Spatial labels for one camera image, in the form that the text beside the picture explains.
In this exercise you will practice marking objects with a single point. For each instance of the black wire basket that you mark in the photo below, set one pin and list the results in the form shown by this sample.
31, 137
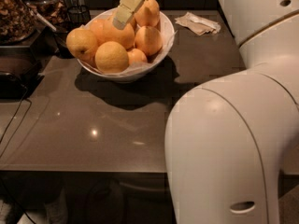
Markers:
77, 16

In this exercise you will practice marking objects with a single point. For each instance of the top back orange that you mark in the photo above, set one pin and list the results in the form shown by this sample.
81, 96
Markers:
148, 14

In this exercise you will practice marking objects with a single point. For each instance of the small low orange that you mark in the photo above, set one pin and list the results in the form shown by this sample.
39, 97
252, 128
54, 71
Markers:
137, 56

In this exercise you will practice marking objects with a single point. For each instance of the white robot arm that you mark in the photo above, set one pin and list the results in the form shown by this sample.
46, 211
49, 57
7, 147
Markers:
225, 139

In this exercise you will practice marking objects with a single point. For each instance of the glass jar of nuts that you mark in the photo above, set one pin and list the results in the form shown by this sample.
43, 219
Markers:
16, 21

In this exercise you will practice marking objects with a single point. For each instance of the folded paper napkins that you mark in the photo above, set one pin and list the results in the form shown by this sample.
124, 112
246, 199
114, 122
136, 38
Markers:
197, 24

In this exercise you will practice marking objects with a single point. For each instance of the right orange in bowl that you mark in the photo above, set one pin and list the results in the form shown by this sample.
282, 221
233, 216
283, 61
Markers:
149, 40

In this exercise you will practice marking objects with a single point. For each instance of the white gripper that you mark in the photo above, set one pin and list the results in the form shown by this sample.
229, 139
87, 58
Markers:
130, 4

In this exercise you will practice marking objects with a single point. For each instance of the orange left behind centre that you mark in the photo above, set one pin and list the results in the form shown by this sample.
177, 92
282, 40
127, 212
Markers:
97, 28

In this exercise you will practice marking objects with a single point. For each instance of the white ceramic bowl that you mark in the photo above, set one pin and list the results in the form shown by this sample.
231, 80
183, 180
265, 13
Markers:
130, 75

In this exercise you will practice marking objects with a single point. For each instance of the large orange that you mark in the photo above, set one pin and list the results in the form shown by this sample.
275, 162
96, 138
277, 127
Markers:
125, 37

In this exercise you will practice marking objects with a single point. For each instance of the white serving spoon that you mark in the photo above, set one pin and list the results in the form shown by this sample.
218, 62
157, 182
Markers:
40, 18

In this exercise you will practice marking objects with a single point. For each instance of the orange in bowl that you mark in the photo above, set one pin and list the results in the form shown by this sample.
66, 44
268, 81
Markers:
111, 57
149, 40

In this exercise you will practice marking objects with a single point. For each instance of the front orange in bowl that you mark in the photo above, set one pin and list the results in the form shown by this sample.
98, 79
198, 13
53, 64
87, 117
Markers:
111, 57

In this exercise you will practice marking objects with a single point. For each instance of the orange at bowl left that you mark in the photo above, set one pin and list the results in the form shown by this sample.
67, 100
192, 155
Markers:
82, 44

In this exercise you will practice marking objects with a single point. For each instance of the black appliance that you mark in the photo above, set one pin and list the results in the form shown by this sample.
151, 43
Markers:
19, 72

